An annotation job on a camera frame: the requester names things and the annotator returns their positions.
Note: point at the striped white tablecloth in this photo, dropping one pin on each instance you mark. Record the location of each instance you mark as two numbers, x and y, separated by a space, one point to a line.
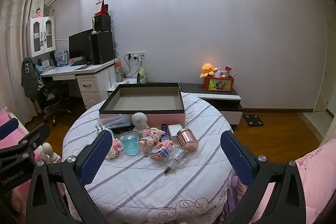
137 189

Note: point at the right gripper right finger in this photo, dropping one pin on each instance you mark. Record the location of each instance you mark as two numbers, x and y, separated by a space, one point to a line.
287 201

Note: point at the red paper bag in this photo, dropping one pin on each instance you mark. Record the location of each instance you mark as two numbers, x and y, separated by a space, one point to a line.
103 9

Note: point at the pink doll figurine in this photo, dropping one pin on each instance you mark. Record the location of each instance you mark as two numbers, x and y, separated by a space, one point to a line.
38 13

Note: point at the pink bedding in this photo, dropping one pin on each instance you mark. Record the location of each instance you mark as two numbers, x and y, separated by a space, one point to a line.
317 172

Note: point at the pink white block toy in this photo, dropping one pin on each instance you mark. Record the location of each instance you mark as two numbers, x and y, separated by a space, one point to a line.
115 149

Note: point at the white desk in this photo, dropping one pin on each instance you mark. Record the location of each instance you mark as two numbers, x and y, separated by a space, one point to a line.
93 81

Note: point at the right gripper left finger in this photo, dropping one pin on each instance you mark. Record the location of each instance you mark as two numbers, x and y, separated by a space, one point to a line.
45 203

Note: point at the orange octopus plush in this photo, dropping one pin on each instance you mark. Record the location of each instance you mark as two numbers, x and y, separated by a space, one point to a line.
208 70

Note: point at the clear dental flosser box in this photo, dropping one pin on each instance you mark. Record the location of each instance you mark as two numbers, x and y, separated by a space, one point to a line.
115 121

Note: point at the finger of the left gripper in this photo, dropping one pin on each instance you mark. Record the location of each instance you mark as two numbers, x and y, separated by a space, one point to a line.
7 128

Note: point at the red capped bottle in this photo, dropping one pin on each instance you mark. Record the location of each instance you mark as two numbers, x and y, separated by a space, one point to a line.
119 71

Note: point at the black speaker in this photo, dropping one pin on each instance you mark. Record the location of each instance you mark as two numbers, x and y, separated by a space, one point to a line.
102 23

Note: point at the snack bag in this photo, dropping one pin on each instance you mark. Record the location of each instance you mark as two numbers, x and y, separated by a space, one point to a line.
141 76

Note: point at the white charger box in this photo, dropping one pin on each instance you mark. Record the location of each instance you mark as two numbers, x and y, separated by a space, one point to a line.
173 129

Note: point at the blue patterned small box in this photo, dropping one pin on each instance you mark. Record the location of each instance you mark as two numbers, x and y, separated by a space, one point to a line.
165 134

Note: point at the beige curtain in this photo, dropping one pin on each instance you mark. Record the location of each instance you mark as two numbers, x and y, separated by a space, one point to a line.
15 14

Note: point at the pink black tray box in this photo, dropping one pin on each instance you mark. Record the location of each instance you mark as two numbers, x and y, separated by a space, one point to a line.
161 103

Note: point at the black office chair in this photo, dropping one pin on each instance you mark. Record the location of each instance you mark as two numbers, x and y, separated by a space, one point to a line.
53 99

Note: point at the black computer tower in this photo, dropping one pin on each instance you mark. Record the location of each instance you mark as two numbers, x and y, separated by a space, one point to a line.
102 48

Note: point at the black white tv cabinet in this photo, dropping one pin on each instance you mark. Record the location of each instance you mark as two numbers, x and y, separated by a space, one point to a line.
215 103

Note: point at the pink pig doll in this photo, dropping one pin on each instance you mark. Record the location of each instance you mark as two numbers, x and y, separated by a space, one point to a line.
150 138

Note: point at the red storage box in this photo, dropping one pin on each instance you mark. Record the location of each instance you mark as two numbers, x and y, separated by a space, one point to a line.
219 84

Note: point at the black monitor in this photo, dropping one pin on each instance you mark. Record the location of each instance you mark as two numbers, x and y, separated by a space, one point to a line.
80 46

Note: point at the rose gold metal jar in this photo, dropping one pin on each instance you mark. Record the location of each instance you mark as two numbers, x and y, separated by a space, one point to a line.
187 140

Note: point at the black bathroom scale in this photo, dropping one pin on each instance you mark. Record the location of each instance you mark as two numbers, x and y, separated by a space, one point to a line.
253 120

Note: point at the white round robot figurine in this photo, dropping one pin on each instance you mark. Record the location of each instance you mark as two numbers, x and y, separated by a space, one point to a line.
139 120

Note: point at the white wall cabinet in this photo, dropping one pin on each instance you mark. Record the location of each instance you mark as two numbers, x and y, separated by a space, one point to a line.
41 35

